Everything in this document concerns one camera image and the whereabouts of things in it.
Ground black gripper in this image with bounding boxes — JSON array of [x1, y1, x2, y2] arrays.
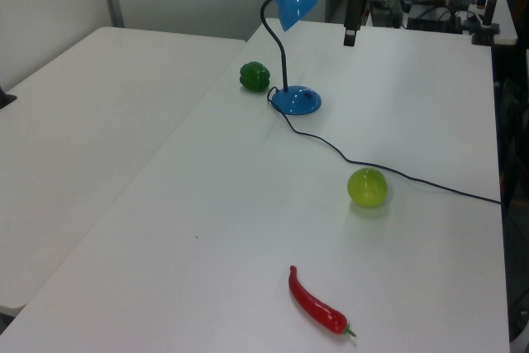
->
[[343, 0, 371, 47]]

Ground blue desk lamp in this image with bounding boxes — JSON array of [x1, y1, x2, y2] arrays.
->
[[260, 0, 322, 117]]

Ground black electronics box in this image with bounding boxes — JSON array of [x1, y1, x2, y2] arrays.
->
[[407, 0, 465, 34]]

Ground dark green bell pepper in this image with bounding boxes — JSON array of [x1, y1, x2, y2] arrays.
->
[[239, 61, 272, 93]]

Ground light green apple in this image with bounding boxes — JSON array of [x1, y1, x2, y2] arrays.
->
[[346, 167, 388, 208]]

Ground brown chair back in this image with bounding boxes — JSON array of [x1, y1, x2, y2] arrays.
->
[[503, 0, 529, 46]]

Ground red chili pepper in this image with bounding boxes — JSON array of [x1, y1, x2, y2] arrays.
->
[[288, 265, 356, 338]]

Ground black table clamp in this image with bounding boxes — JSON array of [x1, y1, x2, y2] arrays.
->
[[0, 86, 18, 110]]

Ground black lamp power cable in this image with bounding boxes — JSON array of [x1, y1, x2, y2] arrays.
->
[[266, 86, 503, 205]]

